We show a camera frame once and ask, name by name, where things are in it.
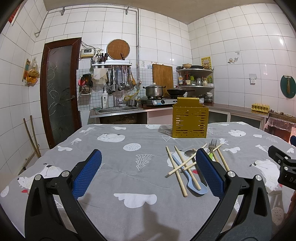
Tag yellow egg tray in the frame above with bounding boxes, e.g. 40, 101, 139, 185
251, 103, 270, 113

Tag gas stove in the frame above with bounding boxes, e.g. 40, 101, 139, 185
141, 97, 178, 106

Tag yellow perforated utensil holder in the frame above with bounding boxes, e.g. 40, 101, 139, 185
172, 97, 209, 138

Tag corner metal shelf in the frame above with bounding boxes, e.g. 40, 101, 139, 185
176, 64, 214, 103

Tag metal spoon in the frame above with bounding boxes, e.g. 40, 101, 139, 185
185, 150, 196, 162

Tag stainless steel cooking pot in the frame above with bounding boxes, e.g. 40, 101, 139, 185
143, 83, 166, 99

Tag round woven tray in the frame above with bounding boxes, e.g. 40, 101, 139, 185
107, 39, 130, 60

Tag stainless steel sink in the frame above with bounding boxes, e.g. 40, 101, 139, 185
95, 106, 142, 114

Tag grey animal print tablecloth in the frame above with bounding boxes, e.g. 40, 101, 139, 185
1, 121, 295, 240

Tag green handled metal fork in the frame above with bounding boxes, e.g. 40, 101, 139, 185
209, 139, 219, 162

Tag wooden cutting board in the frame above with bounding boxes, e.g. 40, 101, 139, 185
152, 64, 174, 89

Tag yellow wall poster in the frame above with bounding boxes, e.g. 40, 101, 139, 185
201, 56, 212, 70

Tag green round wall board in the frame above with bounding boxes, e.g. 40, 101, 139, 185
280, 75, 296, 98

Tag black wok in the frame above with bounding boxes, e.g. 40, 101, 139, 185
166, 88, 194, 98

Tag kitchen counter cabinets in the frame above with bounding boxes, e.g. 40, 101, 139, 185
89, 102, 270, 130

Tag wall utensil rack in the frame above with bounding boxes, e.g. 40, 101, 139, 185
91, 51, 137, 94

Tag wooden chopstick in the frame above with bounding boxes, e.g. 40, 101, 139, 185
183, 144, 222, 170
166, 146, 188, 197
174, 146, 201, 190
168, 156, 193, 176
217, 148, 230, 171

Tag white wall socket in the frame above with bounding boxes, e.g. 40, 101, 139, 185
249, 73, 257, 85

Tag hanging plastic bag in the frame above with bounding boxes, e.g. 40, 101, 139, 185
26, 57, 40, 86

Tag dark wood glass door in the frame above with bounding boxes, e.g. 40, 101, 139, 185
40, 38, 82, 149

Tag white dish soap bottle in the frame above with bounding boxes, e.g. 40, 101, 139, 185
101, 89, 109, 108

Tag light blue plastic spoon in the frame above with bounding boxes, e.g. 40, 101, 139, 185
172, 153, 208, 195

